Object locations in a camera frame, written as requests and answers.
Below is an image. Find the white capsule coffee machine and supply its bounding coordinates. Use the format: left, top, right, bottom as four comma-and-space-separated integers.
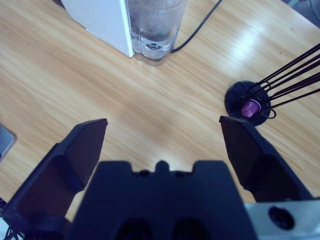
53, 0, 135, 59

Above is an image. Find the grey centre mount base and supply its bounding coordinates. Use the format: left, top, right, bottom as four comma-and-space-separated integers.
0, 123, 18, 165

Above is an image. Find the black power cord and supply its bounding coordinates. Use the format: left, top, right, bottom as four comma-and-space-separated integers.
170, 0, 223, 54

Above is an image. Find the black capsule holder with rods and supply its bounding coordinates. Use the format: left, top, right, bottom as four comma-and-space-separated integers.
224, 42, 320, 126

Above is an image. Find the purple coffee capsule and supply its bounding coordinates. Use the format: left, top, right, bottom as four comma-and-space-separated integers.
240, 99, 261, 118

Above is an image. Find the clear water tank black lid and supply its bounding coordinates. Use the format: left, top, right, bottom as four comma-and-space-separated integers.
125, 0, 188, 67

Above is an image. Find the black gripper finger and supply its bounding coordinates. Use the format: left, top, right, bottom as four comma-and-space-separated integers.
219, 115, 314, 204
1, 118, 109, 227

